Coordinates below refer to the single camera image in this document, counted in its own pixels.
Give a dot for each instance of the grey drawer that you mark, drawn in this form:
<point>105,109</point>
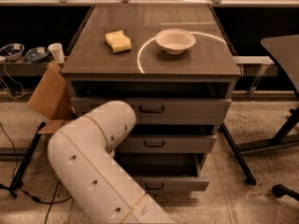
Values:
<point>167,144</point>
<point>156,172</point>
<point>179,111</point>

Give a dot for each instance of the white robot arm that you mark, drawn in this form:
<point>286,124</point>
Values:
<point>81,155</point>

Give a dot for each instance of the grey drawer cabinet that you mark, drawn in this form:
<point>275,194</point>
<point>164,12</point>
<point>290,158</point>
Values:
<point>95,74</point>

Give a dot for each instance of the white bowl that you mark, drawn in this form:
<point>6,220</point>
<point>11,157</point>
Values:
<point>175,41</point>

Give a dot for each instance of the yellow sponge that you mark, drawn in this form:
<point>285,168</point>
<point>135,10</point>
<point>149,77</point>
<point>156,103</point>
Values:
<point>118,41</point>

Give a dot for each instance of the brown cardboard box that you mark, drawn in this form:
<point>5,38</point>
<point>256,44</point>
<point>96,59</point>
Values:
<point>52,100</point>

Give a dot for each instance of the white paper cup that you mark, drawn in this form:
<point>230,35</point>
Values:
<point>56,50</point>

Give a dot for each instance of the black right stand leg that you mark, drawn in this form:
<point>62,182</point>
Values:
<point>250,180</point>

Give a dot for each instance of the black stand leg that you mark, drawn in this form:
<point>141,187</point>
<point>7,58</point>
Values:
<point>250,180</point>
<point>16,182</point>

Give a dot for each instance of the blue bowl right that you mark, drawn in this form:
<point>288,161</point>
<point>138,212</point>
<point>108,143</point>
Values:
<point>37,55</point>

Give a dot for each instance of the blue bowl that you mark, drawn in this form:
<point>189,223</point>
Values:
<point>37,55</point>
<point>12,52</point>

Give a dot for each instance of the blue bowl left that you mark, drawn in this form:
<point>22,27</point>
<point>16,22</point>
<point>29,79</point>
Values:
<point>12,52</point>

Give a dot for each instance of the dark side table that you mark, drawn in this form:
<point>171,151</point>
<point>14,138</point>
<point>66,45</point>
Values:
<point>284,51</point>

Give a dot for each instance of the black left stand leg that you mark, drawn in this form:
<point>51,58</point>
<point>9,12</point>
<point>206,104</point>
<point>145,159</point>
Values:
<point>16,182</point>

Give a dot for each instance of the black chair caster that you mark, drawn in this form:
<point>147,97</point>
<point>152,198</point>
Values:
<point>280,190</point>

